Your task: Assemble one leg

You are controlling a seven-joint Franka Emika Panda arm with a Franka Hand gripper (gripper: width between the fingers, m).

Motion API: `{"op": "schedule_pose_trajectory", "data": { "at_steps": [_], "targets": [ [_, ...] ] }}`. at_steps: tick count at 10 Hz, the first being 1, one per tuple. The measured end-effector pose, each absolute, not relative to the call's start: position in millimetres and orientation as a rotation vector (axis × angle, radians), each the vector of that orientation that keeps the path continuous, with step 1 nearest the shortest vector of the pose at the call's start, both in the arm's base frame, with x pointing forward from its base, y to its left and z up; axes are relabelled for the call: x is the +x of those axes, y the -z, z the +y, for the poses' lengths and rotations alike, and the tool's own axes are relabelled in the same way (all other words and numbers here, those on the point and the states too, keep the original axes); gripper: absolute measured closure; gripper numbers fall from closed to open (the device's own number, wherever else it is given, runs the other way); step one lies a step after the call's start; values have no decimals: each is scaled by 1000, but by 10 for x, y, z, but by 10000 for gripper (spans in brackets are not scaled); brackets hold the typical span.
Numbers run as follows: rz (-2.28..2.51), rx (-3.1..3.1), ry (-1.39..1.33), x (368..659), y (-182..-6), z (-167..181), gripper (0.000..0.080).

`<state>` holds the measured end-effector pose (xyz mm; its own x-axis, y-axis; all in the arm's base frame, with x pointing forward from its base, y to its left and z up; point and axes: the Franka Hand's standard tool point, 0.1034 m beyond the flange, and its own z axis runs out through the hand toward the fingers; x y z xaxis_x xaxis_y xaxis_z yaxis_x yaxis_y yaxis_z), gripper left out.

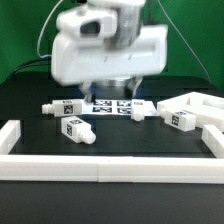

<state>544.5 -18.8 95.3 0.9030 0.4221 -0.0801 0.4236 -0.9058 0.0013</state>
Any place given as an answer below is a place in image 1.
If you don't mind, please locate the black cable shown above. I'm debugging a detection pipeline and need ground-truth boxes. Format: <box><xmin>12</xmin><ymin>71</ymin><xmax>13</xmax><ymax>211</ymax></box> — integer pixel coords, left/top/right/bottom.
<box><xmin>11</xmin><ymin>58</ymin><xmax>53</xmax><ymax>76</ymax></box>

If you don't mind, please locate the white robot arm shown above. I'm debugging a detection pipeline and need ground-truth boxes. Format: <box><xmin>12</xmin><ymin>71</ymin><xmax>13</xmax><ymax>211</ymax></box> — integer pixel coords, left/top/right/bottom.
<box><xmin>51</xmin><ymin>0</ymin><xmax>168</xmax><ymax>102</ymax></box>

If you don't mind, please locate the white cable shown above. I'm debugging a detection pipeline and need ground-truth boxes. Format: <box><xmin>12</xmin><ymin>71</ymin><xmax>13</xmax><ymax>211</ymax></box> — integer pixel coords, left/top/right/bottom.
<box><xmin>35</xmin><ymin>0</ymin><xmax>64</xmax><ymax>59</ymax></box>

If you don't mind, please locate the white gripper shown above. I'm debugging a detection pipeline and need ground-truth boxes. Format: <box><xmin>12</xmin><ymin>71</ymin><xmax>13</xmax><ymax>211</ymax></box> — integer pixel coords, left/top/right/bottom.
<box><xmin>51</xmin><ymin>9</ymin><xmax>168</xmax><ymax>103</ymax></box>

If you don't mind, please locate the green backdrop curtain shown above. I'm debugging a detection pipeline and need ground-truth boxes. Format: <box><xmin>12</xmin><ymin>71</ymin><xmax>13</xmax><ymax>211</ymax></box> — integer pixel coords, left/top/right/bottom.
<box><xmin>0</xmin><ymin>0</ymin><xmax>224</xmax><ymax>89</ymax></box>

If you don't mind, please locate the white U-shaped fence frame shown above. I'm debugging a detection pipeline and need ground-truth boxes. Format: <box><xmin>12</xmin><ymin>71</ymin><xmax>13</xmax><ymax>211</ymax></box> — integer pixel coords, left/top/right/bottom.
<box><xmin>0</xmin><ymin>120</ymin><xmax>224</xmax><ymax>184</ymax></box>

